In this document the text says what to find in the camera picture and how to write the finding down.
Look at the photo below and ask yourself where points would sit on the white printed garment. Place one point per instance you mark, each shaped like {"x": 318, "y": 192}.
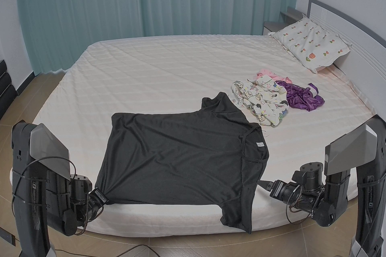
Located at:
{"x": 262, "y": 99}

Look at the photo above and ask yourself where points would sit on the bed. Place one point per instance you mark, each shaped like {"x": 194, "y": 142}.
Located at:
{"x": 181, "y": 69}

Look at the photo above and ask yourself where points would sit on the black T-shirt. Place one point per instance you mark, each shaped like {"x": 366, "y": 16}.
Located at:
{"x": 181, "y": 153}

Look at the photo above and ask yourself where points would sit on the white printed pillow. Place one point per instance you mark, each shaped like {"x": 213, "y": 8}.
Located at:
{"x": 313, "y": 42}

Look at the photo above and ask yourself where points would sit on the pink garment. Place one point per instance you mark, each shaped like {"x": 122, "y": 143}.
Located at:
{"x": 265, "y": 73}

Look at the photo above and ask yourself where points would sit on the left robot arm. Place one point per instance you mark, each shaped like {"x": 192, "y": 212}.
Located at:
{"x": 36, "y": 189}

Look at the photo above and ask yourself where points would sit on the purple garment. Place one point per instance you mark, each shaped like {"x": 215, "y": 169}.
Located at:
{"x": 301, "y": 97}

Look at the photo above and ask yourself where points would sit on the grey bedside table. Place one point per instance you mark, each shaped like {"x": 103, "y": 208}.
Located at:
{"x": 273, "y": 27}

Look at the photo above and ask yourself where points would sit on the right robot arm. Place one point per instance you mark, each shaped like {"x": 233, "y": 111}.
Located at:
{"x": 346, "y": 150}

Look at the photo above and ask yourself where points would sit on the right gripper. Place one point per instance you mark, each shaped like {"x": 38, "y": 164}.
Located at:
{"x": 285, "y": 192}

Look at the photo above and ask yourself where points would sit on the black chest of drawers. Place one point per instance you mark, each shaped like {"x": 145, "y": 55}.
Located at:
{"x": 6, "y": 90}

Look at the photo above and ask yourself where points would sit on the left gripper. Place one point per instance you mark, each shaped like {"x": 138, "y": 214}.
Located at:
{"x": 98, "y": 201}

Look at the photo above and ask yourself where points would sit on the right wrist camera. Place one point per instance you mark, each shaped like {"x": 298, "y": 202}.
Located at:
{"x": 297, "y": 179}

